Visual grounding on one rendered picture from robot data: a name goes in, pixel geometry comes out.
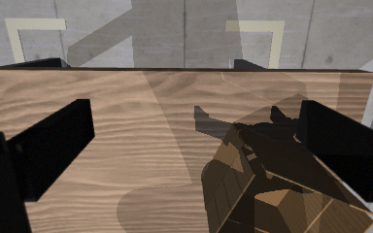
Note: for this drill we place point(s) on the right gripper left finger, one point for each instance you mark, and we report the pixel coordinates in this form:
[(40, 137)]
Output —
[(33, 160)]

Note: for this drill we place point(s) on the brown cardboard box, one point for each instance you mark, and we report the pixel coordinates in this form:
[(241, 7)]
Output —
[(271, 187)]

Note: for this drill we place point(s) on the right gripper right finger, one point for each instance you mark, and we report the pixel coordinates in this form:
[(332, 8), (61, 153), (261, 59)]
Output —
[(344, 145)]

